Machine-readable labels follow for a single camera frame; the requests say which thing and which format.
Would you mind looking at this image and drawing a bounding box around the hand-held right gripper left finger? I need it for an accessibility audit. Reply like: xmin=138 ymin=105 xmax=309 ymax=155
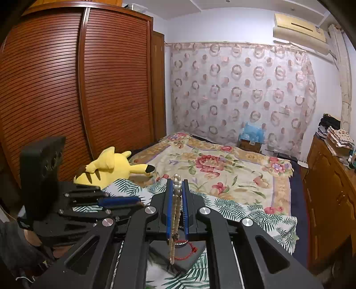
xmin=30 ymin=179 xmax=173 ymax=289

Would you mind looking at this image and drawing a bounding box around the floral blanket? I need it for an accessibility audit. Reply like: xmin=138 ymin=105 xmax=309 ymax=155
xmin=128 ymin=133 xmax=294 ymax=220

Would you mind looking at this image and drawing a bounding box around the black jewelry box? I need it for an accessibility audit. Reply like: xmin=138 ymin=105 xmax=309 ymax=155
xmin=150 ymin=238 xmax=207 ymax=276

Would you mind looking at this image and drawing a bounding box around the pearl necklace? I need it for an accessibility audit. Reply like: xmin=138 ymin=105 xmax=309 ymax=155
xmin=168 ymin=174 xmax=183 ymax=264

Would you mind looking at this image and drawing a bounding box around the person's left forearm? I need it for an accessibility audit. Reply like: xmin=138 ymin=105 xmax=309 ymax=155
xmin=0 ymin=219 xmax=56 ymax=282

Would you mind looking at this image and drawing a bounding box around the stack of floral folded cloths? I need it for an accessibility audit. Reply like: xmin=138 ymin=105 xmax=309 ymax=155
xmin=325 ymin=126 xmax=354 ymax=148

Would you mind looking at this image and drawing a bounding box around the dark blue bed sheet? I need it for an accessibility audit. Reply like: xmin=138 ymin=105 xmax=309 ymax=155
xmin=289 ymin=161 xmax=311 ymax=264

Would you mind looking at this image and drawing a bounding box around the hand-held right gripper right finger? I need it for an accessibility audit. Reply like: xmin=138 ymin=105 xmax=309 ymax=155
xmin=181 ymin=180 xmax=323 ymax=289

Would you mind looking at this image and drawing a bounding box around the wooden cabinet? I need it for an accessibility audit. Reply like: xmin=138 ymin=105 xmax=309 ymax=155
xmin=302 ymin=135 xmax=356 ymax=269

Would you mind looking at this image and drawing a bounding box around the circle-patterned sheer curtain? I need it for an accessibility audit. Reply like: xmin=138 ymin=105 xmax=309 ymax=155
xmin=165 ymin=42 xmax=318 ymax=155

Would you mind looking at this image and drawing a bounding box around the clear plastic box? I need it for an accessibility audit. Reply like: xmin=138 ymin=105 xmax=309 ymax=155
xmin=124 ymin=3 xmax=148 ymax=13

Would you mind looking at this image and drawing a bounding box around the cardboard box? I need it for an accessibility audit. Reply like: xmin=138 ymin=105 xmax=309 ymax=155
xmin=240 ymin=139 xmax=263 ymax=153

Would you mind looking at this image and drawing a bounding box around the wooden slatted wardrobe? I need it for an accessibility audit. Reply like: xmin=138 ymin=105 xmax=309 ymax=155
xmin=0 ymin=3 xmax=167 ymax=191

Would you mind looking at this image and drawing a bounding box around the red string bracelet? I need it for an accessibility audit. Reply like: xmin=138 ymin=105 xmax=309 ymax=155
xmin=174 ymin=241 xmax=199 ymax=261

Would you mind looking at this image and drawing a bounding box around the yellow plush toy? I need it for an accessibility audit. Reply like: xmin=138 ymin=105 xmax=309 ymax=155
xmin=73 ymin=146 xmax=156 ymax=187

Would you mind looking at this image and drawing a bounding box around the beige side curtain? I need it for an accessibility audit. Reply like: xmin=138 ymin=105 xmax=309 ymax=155
xmin=328 ymin=24 xmax=352 ymax=131

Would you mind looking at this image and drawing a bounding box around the palm-leaf printed cloth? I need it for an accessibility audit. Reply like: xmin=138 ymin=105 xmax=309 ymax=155
xmin=101 ymin=178 xmax=299 ymax=289

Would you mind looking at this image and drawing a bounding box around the beige air conditioner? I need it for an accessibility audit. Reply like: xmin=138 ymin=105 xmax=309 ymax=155
xmin=273 ymin=12 xmax=338 ymax=60

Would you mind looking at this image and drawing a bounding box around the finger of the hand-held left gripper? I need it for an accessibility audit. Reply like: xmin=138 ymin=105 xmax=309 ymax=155
xmin=57 ymin=206 xmax=134 ymax=227
xmin=57 ymin=182 xmax=145 ymax=209

